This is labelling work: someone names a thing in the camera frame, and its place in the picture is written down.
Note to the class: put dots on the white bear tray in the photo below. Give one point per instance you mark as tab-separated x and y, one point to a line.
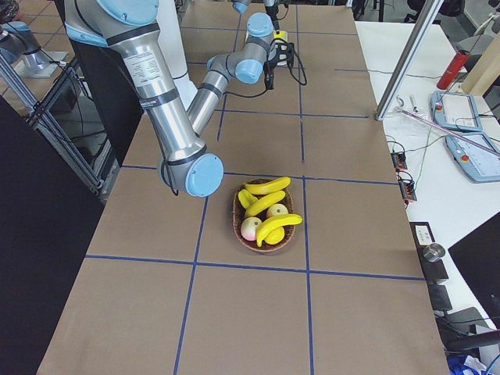
266	41

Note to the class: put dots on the yellow banana moved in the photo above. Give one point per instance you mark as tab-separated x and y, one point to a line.
268	187
282	35

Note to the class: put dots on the yellow banana basket edge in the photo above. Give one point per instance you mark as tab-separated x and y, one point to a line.
273	223

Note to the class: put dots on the yellow banana in basket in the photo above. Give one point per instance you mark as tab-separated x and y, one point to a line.
264	203

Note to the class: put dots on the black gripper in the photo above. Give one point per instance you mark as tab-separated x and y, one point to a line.
268	73

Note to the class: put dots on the teach pendant near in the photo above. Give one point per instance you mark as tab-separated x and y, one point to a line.
477	164

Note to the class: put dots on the brown wicker basket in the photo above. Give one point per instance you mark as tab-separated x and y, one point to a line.
263	216

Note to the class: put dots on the aluminium frame post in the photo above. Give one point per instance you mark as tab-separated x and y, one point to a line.
427	15

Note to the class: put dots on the black monitor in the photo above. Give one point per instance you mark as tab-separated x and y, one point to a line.
476	257

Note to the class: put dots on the small metal cup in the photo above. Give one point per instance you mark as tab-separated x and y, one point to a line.
433	252

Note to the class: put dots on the red bottle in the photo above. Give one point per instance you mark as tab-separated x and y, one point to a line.
453	68

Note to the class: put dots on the teach pendant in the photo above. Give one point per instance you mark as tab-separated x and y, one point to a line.
477	164
455	111

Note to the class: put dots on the pink white peach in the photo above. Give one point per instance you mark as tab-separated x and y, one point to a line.
249	227

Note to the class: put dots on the yellow starfruit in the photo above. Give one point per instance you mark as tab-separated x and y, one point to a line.
245	198

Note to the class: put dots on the teach pendant far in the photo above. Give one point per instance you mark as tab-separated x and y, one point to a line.
455	111

